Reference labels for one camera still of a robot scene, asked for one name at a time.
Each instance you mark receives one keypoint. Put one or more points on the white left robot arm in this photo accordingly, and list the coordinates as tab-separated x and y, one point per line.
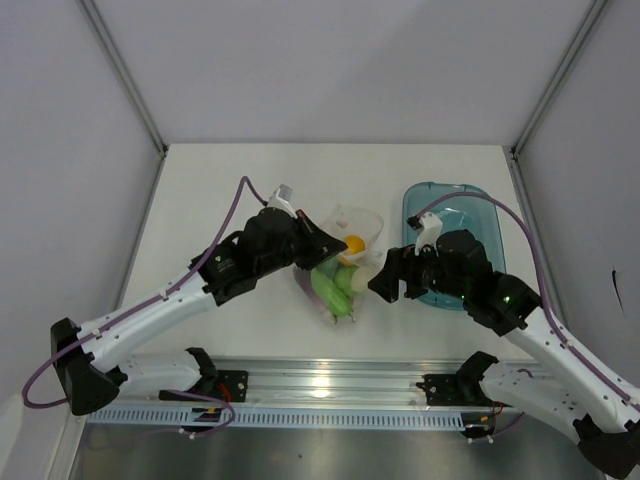
96	362

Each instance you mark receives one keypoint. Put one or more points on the light green round squash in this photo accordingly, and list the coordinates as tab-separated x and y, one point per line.
343	279

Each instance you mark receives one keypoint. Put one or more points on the aluminium frame post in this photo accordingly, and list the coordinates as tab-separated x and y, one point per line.
569	58
118	65

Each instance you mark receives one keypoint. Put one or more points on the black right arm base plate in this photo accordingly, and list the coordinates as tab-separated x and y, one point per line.
452	390

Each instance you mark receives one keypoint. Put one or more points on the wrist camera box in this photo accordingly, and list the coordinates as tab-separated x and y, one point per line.
428	227
280	199

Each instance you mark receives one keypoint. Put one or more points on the left aluminium frame post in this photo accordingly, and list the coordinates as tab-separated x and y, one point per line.
118	65

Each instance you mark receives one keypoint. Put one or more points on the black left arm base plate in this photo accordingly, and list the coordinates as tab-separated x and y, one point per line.
227	385

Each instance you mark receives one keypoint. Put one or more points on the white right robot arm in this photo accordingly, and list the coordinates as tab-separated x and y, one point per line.
586	401

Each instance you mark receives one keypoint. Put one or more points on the teal plastic tray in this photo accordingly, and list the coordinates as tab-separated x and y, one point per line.
478	216

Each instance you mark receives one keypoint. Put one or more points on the light green gourd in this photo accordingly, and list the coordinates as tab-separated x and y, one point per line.
329	293

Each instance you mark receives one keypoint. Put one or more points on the slotted cable duct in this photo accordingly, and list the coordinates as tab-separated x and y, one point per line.
263	417

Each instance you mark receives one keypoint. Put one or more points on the white garlic bulb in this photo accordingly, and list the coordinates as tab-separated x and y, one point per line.
360	279

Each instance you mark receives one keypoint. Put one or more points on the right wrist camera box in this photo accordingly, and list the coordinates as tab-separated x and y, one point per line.
428	227

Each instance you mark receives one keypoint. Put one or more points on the aluminium mounting rail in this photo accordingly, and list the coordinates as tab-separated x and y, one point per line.
320	380

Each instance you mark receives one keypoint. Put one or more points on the right aluminium frame post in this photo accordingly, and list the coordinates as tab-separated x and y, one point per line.
569	58

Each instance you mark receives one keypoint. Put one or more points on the clear zip top bag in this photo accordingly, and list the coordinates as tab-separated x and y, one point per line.
368	225

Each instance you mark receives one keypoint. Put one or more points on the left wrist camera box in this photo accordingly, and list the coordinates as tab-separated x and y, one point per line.
280	199

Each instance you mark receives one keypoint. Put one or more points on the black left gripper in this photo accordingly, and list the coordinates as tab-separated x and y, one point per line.
319	243

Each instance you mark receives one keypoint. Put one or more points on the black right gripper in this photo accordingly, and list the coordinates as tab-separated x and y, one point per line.
400	262

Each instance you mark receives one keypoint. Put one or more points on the yellow lemon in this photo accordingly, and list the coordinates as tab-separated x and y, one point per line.
355	245

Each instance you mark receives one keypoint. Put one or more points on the green bell pepper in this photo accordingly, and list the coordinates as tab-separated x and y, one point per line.
329	267

